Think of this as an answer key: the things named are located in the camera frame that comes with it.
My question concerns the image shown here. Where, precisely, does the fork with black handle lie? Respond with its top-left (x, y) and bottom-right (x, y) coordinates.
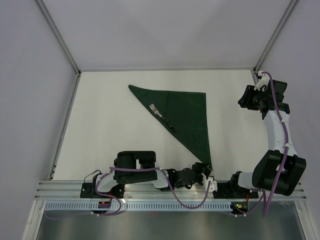
top-left (149, 103), bottom-right (176, 132)

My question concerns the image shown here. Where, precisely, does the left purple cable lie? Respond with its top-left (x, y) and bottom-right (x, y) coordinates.
top-left (44, 166), bottom-right (212, 221)

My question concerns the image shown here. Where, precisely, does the dark green cloth napkin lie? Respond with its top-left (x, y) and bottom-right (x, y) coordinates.
top-left (128, 85), bottom-right (212, 168)

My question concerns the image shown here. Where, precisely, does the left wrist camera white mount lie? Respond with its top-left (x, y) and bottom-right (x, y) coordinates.
top-left (201, 173), bottom-right (218, 192)

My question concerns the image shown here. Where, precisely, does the aluminium frame post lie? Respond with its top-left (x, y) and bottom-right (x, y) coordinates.
top-left (33, 0), bottom-right (82, 76)
top-left (252, 0), bottom-right (300, 73)

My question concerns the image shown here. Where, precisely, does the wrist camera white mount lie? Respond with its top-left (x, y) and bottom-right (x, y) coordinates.
top-left (254, 70), bottom-right (270, 92)
top-left (201, 173), bottom-right (218, 192)

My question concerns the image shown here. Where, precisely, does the right aluminium frame post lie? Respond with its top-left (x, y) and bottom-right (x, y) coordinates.
top-left (252, 0), bottom-right (300, 73)

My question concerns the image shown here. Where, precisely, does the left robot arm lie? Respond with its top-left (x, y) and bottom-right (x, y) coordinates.
top-left (91, 151), bottom-right (218, 198)

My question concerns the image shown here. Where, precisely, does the white slotted cable duct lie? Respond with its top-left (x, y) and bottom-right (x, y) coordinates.
top-left (45, 200), bottom-right (232, 212)

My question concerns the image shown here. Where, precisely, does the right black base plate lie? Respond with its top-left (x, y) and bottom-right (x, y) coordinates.
top-left (213, 182), bottom-right (259, 200)

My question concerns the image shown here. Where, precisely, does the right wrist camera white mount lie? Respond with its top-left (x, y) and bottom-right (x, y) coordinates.
top-left (254, 70), bottom-right (270, 92)

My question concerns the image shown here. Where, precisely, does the aluminium front rail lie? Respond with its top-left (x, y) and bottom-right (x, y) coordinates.
top-left (34, 180), bottom-right (308, 202)

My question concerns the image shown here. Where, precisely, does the left aluminium frame post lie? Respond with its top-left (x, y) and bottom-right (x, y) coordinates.
top-left (33, 0), bottom-right (82, 76)

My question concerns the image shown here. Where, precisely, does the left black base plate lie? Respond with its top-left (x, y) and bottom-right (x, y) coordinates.
top-left (80, 182), bottom-right (125, 199)

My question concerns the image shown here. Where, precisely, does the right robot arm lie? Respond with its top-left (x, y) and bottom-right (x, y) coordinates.
top-left (228, 80), bottom-right (307, 198)

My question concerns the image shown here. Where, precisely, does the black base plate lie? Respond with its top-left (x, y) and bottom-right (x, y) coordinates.
top-left (213, 182), bottom-right (259, 200)
top-left (80, 182), bottom-right (125, 199)

